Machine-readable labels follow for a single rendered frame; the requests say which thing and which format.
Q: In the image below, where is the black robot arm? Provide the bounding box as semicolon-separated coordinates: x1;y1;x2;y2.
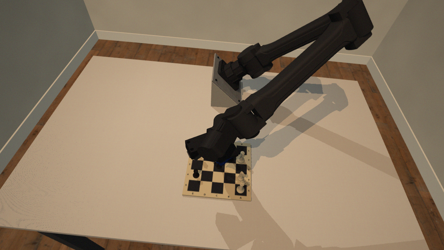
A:
185;0;374;162

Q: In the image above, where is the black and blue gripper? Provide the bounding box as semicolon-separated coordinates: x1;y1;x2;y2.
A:
216;144;239;166

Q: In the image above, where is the black and cream chessboard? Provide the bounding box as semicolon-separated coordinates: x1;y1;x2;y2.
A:
182;142;251;201

